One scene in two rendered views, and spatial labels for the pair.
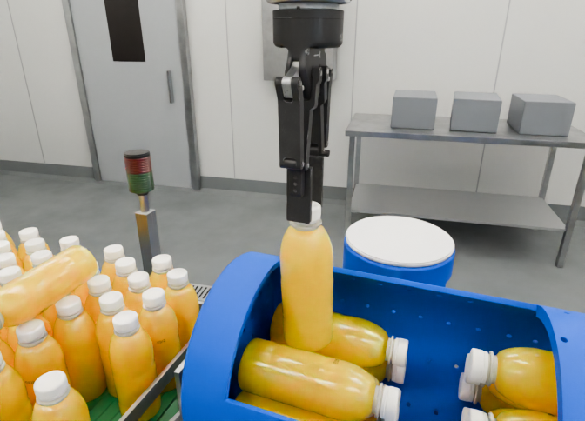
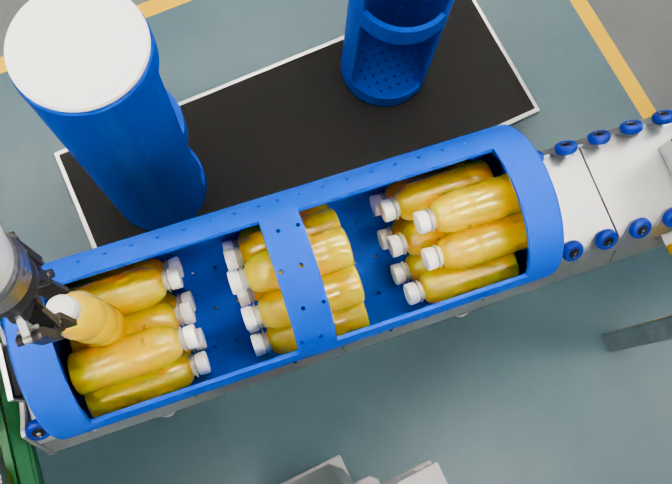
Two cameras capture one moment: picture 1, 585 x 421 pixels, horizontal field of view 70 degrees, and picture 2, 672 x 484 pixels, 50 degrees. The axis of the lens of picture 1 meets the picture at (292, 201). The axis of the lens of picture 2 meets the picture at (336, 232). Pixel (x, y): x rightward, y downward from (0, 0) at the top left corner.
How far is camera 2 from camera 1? 0.80 m
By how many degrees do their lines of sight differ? 59
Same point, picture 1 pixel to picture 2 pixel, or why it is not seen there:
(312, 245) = (86, 324)
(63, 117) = not seen: outside the picture
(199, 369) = (59, 425)
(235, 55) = not seen: outside the picture
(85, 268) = not seen: outside the picture
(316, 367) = (132, 358)
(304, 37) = (17, 311)
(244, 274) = (33, 352)
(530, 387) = (271, 288)
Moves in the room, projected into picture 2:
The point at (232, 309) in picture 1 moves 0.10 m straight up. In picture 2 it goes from (52, 385) to (27, 382)
